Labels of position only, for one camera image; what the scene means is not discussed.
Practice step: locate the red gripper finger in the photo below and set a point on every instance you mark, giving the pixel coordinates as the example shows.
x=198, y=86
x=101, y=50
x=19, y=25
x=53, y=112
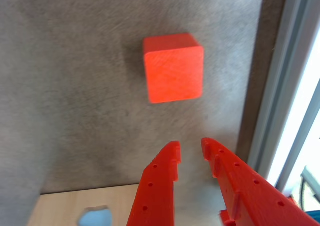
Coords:
x=155, y=193
x=252, y=201

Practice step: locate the red wooden cube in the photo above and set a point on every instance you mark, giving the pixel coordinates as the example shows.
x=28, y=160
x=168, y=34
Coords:
x=173, y=73

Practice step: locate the wooden shape sorter box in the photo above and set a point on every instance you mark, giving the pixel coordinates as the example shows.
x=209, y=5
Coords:
x=55, y=203

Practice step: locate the aluminium extrusion rail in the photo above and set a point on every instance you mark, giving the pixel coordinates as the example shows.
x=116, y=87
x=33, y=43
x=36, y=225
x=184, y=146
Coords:
x=282, y=86

